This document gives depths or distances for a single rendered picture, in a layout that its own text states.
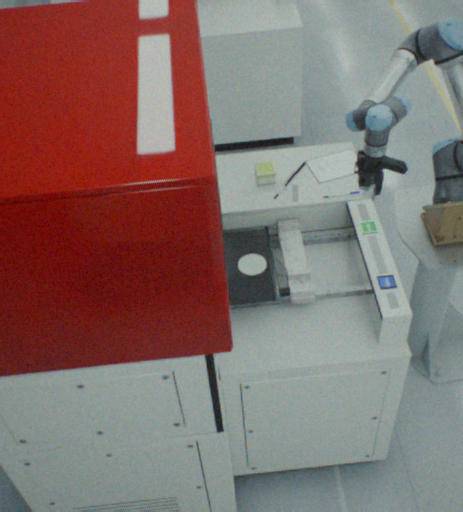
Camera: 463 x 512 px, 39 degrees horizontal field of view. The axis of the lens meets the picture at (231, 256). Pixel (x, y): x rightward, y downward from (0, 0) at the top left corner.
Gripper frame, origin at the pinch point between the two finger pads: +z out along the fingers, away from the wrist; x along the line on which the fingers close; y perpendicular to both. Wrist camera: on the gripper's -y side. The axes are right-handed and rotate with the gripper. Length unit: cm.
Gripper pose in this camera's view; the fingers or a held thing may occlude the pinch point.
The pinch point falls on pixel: (374, 197)
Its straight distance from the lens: 231.8
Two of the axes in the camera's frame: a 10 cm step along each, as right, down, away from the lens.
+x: 0.9, 7.3, -6.8
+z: 0.6, 6.8, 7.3
